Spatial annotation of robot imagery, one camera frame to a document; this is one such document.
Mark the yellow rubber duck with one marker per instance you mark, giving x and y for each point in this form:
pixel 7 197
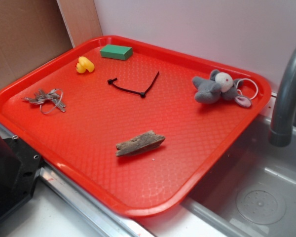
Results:
pixel 84 64

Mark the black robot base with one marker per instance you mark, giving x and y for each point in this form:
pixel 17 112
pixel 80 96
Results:
pixel 19 169

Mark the red plastic tray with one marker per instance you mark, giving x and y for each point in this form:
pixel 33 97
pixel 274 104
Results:
pixel 119 100

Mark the brown wood piece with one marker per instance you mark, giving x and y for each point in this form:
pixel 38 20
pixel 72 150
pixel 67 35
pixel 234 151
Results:
pixel 145 142

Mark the grey plush mouse toy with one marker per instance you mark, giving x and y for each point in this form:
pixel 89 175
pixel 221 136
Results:
pixel 221 85

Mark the green rectangular block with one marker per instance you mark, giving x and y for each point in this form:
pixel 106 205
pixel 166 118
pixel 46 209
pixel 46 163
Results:
pixel 116 52

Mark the bunch of silver keys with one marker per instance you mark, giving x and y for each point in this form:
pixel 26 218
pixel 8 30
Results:
pixel 54 96

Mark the grey toy sink basin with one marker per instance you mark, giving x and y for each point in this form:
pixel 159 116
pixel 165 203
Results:
pixel 250 192

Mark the grey faucet spout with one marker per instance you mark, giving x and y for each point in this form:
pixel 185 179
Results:
pixel 284 112

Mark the brown cardboard panel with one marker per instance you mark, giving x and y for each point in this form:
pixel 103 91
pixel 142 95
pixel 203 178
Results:
pixel 33 32

